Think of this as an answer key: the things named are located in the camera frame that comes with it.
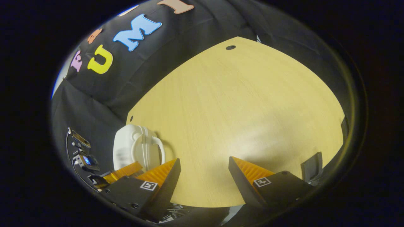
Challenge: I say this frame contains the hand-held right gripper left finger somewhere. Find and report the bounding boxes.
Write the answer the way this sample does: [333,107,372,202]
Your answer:
[100,158,181,221]

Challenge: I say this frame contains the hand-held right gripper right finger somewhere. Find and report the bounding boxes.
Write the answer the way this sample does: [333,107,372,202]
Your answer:
[229,156,314,210]

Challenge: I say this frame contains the white suitcase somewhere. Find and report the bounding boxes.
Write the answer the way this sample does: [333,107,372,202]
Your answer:
[113,124,166,173]

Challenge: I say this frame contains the black backdrop cloth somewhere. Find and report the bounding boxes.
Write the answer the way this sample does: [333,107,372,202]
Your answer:
[50,0,351,164]

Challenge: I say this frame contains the black panel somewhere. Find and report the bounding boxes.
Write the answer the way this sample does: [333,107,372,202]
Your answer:
[300,152,324,184]

